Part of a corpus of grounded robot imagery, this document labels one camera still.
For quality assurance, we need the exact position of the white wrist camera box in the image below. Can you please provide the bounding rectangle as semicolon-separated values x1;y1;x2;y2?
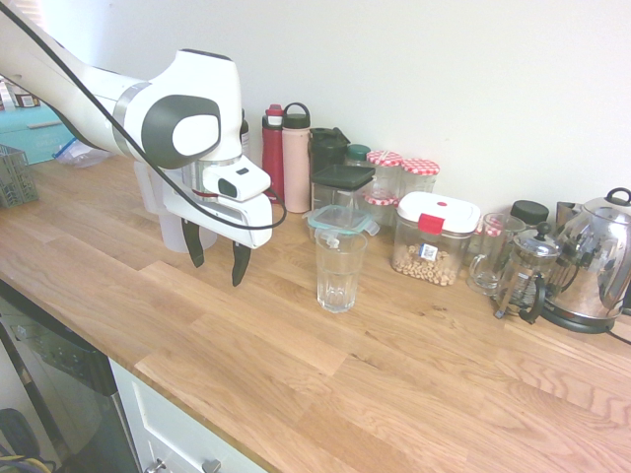
199;156;272;202

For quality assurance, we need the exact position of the glass container with teal lid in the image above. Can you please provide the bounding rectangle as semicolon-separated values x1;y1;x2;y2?
301;204;382;242

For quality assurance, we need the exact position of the glass French press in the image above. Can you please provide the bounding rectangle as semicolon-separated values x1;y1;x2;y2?
494;221;563;325

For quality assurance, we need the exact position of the clear drinking glass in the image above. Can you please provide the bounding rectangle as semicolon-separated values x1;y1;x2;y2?
314;230;369;314

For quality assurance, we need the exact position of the small jar with checkered lid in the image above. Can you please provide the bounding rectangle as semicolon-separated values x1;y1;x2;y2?
363;191;400;228

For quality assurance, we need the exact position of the translucent pitcher with blue lid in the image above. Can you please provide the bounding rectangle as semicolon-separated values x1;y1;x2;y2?
133;161;218;253

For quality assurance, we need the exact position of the glass jar with green lid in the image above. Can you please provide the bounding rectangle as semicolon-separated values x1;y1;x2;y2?
343;143;372;169

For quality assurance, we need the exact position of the clear container with dark lid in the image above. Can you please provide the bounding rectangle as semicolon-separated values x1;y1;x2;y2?
310;164;377;218

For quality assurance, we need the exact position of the dark bag with yellow cords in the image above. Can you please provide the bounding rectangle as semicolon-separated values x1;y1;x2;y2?
0;407;63;473

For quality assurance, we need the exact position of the cereal container with white lid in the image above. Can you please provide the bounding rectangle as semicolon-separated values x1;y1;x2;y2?
390;190;482;288

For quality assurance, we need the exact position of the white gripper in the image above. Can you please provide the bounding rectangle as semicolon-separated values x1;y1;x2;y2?
162;188;275;289

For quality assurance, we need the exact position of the jar with red checkered lid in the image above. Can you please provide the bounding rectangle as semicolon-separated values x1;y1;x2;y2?
399;157;442;198
365;150;404;198
470;216;505;255

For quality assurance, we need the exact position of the pink bottle with black lid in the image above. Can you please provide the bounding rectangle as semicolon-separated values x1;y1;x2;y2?
281;101;313;215

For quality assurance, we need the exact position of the grey plastic cutlery basket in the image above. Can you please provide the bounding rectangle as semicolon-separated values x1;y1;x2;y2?
0;143;40;209

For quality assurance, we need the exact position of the clear zip bag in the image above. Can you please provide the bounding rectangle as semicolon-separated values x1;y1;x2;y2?
51;137;114;169

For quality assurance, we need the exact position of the white cabinet drawer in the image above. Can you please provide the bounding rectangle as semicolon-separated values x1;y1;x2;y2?
107;357;267;473

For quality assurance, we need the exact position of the clear glass mug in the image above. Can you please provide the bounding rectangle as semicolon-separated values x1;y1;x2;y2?
466;212;527;297

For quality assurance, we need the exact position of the stainless steel electric kettle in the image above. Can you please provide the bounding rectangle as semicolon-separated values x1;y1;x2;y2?
539;186;631;335

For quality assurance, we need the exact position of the red water bottle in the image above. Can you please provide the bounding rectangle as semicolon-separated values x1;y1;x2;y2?
260;103;286;204

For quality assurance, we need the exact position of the metal drawer handle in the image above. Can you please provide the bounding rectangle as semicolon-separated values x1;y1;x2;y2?
150;456;223;473

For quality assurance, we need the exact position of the black dishwasher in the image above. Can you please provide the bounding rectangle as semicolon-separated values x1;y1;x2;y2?
0;280;142;473

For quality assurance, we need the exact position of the glass jar with black lid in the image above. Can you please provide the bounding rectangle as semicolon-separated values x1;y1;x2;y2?
510;199;551;231

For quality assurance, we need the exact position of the teal bread box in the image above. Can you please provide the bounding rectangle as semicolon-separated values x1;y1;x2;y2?
0;105;70;167

